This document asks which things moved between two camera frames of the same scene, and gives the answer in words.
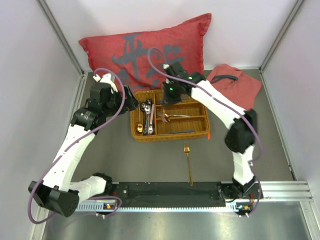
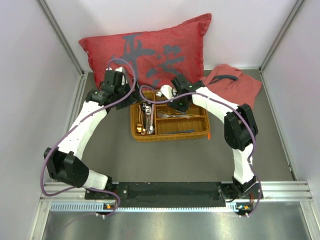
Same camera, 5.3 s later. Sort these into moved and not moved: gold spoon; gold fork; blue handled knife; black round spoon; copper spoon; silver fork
Moved: copper spoon; gold fork
Not moved: gold spoon; blue handled knife; silver fork; black round spoon
